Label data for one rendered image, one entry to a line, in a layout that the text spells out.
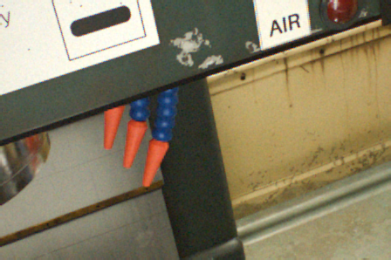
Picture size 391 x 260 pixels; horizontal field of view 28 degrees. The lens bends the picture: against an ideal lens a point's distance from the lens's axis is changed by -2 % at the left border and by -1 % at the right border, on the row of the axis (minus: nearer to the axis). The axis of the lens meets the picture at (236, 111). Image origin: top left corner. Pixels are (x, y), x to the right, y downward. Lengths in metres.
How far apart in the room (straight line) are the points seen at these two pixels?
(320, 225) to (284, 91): 0.34
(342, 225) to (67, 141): 0.88
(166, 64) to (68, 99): 0.05
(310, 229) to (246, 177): 0.20
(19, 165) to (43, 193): 0.61
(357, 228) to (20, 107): 1.49
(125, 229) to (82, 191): 0.11
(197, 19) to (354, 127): 1.48
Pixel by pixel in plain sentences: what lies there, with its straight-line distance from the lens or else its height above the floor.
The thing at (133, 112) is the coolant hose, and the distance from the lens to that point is 0.63.
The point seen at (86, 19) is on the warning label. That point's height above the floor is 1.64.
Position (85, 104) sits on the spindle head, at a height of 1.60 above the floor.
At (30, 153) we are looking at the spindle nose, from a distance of 0.59.
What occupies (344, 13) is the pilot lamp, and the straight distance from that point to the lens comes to 0.44.
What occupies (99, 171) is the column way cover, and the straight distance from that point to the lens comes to 1.19.
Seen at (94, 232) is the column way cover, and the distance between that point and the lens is 1.26.
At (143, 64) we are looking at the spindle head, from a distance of 0.41.
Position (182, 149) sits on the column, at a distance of 1.26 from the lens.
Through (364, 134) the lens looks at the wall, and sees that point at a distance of 1.90.
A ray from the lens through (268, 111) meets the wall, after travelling 1.74.
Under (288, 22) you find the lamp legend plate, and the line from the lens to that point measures 0.43.
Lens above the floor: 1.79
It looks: 31 degrees down
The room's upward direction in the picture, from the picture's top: 10 degrees counter-clockwise
